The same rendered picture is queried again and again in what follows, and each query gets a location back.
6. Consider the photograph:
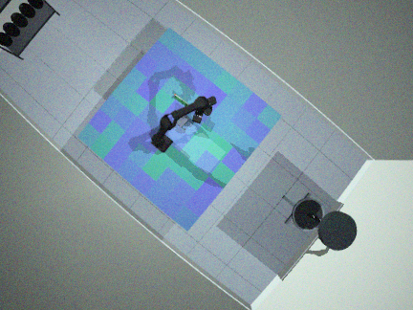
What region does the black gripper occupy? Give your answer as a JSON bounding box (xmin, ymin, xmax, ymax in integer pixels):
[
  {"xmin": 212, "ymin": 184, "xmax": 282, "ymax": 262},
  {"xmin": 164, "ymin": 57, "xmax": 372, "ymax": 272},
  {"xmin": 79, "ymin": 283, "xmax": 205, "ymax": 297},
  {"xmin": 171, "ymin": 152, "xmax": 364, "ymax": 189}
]
[{"xmin": 192, "ymin": 110, "xmax": 205, "ymax": 123}]

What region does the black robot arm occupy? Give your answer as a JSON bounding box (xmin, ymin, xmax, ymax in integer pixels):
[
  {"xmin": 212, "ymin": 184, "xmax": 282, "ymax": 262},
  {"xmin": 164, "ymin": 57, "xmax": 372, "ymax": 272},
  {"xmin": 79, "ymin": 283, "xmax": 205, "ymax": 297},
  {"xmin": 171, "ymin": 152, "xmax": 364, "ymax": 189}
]
[{"xmin": 151, "ymin": 96, "xmax": 217, "ymax": 148}]

